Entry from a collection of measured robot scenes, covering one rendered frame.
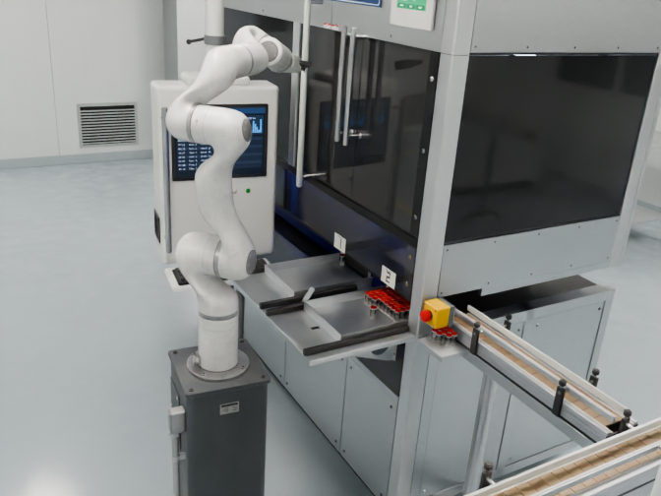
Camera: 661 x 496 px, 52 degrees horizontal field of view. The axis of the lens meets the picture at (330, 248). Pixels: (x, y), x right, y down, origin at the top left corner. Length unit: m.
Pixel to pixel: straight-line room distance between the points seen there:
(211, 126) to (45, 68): 5.56
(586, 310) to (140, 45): 5.58
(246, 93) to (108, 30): 4.59
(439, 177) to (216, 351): 0.85
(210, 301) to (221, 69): 0.65
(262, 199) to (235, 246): 1.09
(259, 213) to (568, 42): 1.43
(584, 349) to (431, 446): 0.80
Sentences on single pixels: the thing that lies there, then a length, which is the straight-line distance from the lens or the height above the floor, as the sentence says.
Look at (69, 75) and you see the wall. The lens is 7.30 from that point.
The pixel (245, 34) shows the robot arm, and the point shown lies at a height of 1.81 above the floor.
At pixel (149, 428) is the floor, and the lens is 3.33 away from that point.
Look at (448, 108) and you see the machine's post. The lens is 2.05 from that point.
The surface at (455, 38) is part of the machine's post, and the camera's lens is 2.03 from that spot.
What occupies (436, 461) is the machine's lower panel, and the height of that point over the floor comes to 0.30.
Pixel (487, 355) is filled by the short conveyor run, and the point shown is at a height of 0.91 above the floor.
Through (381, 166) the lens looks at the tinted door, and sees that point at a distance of 2.36.
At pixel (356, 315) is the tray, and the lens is 2.40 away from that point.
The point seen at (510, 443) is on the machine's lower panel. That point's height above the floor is 0.25.
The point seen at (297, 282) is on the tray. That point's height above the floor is 0.88.
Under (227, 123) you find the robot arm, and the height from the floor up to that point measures 1.63.
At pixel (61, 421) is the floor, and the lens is 3.45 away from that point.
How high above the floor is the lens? 2.00
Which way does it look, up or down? 22 degrees down
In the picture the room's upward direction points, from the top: 4 degrees clockwise
